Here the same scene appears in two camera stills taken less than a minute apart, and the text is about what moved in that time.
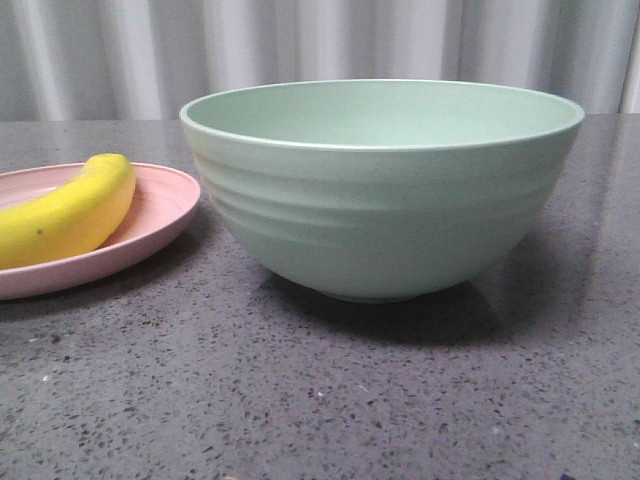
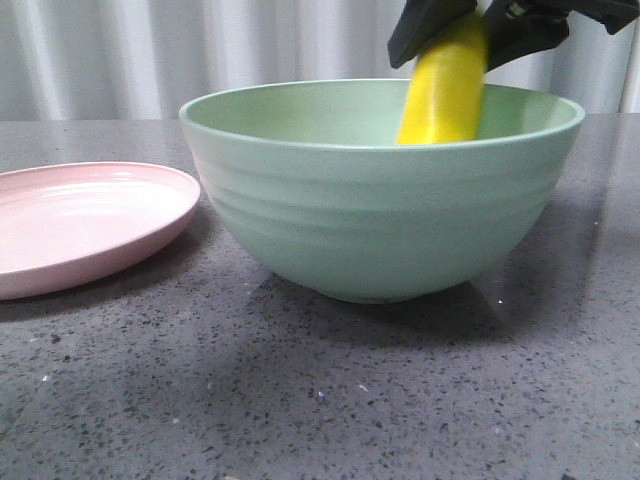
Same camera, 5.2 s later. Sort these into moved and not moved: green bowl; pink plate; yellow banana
Moved: yellow banana
Not moved: green bowl; pink plate
